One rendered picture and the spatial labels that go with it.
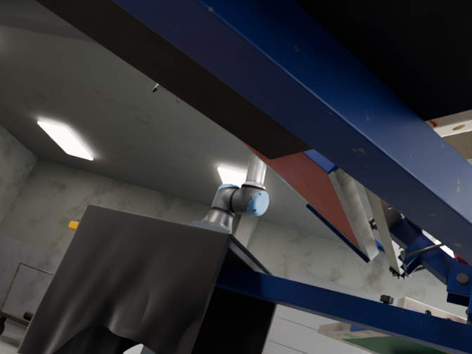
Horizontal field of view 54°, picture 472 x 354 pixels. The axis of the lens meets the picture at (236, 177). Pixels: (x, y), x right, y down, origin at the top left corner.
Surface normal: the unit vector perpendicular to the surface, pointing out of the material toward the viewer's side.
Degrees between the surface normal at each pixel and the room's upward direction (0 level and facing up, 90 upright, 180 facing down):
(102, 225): 92
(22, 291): 90
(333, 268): 90
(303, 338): 90
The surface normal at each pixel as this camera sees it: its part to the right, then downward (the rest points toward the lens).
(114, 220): -0.37, -0.45
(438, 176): 0.57, -0.13
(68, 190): -0.14, -0.43
